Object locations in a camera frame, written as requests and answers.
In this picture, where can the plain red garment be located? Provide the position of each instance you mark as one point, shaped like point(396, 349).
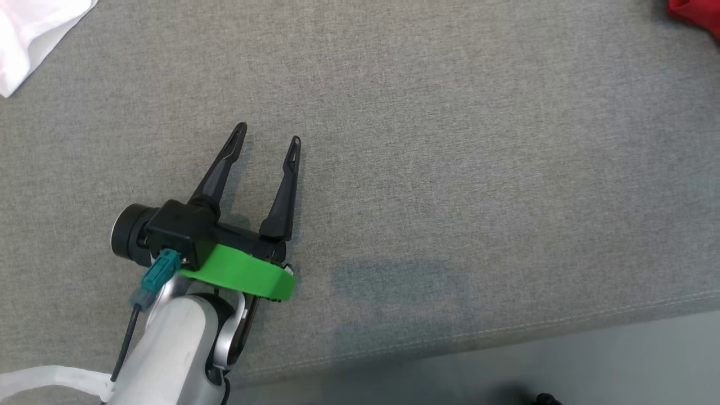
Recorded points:
point(697, 14)

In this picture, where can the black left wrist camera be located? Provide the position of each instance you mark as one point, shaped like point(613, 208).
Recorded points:
point(180, 230)

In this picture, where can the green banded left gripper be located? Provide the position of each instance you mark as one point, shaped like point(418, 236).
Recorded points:
point(242, 273)

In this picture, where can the white garment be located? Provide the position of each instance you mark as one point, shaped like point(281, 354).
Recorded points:
point(28, 39)

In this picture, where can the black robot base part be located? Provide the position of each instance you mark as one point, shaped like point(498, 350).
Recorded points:
point(548, 400)

